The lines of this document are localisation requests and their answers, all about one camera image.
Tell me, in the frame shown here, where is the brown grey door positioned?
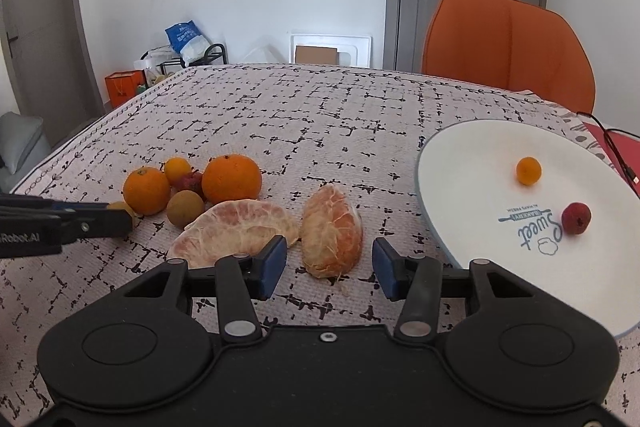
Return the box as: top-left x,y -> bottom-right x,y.
0,0 -> 101,142

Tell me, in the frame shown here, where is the leaf print cloth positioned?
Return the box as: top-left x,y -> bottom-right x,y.
515,89 -> 618,165

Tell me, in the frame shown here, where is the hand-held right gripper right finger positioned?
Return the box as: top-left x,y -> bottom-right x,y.
372,237 -> 543,340

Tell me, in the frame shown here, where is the black cable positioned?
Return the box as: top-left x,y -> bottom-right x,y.
576,111 -> 640,198

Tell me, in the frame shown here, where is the red lychee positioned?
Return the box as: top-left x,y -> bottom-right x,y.
561,202 -> 592,235
171,172 -> 205,200

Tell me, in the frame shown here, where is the black wire rack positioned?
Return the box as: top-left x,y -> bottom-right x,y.
140,43 -> 226,75

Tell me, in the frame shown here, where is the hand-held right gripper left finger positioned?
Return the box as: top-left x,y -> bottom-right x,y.
117,235 -> 289,339

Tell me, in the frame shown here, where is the thick peeled pomelo segment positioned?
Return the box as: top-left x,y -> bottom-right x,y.
301,184 -> 364,279

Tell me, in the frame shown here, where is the medium orange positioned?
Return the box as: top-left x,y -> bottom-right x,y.
123,167 -> 172,216

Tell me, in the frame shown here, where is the brown cardboard piece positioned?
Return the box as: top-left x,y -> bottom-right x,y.
295,46 -> 338,66

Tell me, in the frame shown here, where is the red mat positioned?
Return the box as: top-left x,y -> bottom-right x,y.
580,122 -> 640,168

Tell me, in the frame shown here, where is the black dash print tablecloth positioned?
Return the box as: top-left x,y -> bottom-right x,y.
0,63 -> 640,427

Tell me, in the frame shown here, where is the orange chair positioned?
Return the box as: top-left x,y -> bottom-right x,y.
421,0 -> 597,115

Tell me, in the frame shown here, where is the yellowish longan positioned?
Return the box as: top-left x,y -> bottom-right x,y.
107,201 -> 137,220

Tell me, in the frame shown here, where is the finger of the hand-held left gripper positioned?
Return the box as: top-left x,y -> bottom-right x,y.
59,207 -> 136,244
0,193 -> 110,215

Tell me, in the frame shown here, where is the large orange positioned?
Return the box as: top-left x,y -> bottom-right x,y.
201,155 -> 263,204

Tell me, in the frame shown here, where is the grey cushion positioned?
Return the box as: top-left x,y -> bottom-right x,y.
0,112 -> 51,178

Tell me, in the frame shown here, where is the curved peeled pomelo segment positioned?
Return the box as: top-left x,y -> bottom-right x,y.
167,199 -> 300,269

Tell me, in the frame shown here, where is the white foam tray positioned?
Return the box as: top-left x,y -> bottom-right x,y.
289,32 -> 373,68

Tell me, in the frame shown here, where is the small kumquat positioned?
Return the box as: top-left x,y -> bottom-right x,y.
516,157 -> 543,186
164,157 -> 193,186

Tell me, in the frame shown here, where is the white plate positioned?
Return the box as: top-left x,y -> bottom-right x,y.
415,119 -> 640,340

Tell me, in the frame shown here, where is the brown longan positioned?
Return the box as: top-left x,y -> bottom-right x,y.
166,190 -> 206,229

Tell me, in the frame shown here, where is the blue white bag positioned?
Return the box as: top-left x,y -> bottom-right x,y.
165,22 -> 213,66

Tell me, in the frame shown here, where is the orange paper bag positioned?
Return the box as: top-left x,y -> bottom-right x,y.
104,71 -> 147,109

